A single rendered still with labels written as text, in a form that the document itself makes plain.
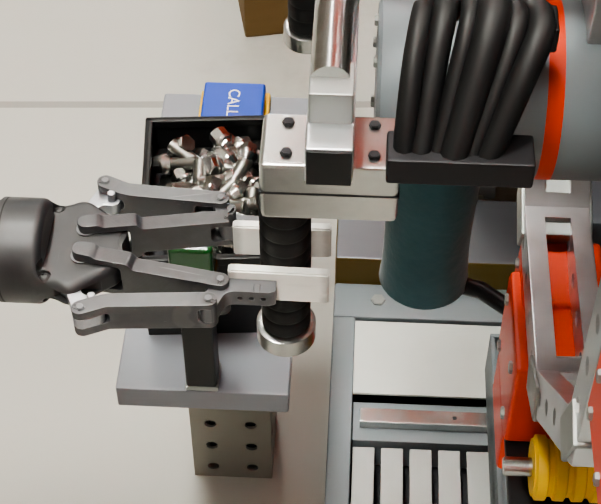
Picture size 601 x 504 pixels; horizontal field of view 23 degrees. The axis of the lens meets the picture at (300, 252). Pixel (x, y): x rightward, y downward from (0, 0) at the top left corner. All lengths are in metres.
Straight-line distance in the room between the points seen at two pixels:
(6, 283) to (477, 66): 0.36
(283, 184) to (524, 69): 0.17
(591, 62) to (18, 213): 0.42
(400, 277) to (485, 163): 0.55
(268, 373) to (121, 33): 1.18
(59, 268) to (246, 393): 0.45
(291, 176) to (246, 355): 0.55
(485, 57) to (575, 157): 0.23
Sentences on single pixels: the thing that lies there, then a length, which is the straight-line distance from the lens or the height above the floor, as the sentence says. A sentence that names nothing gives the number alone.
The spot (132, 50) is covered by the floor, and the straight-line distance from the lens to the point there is 2.48.
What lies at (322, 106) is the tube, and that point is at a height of 0.99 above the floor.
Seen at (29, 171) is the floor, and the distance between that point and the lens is 2.30.
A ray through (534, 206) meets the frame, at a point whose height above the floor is 0.62.
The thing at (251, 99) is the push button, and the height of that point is 0.48.
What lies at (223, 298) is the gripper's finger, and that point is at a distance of 1.00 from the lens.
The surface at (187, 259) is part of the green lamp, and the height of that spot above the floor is 0.65.
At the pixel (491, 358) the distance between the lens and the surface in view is 1.82.
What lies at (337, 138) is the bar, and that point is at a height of 0.98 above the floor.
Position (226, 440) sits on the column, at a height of 0.08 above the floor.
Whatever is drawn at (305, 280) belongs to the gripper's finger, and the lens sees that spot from 1.00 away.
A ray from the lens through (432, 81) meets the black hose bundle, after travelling 0.88.
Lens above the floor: 1.60
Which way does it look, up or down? 48 degrees down
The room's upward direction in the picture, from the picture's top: straight up
